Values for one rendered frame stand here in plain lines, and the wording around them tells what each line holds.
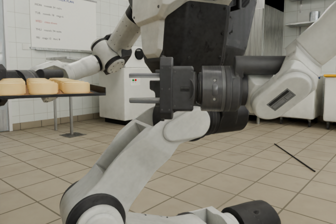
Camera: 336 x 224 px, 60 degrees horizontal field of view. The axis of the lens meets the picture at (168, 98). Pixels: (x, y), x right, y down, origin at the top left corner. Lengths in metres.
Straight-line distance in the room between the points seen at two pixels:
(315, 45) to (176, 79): 0.24
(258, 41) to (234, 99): 4.06
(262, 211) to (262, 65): 0.65
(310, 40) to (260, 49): 4.03
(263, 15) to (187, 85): 4.13
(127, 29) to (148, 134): 0.47
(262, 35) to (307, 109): 1.24
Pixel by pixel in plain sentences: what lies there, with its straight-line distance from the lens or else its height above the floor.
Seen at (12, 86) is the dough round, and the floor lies 0.79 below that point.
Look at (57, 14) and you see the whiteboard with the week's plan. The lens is 4.82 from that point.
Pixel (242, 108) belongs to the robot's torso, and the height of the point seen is 0.70.
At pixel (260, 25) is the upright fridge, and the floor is 1.48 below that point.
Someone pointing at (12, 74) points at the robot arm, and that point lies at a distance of 0.97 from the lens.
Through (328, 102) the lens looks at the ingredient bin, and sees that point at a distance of 4.55.
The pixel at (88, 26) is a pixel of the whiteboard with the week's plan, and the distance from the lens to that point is 5.08.
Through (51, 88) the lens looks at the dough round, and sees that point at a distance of 0.55.
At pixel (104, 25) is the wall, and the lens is 5.30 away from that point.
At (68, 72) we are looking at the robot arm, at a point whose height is 0.81.
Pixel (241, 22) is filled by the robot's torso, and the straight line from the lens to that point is 0.85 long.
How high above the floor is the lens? 0.81
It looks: 5 degrees down
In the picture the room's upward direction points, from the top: straight up
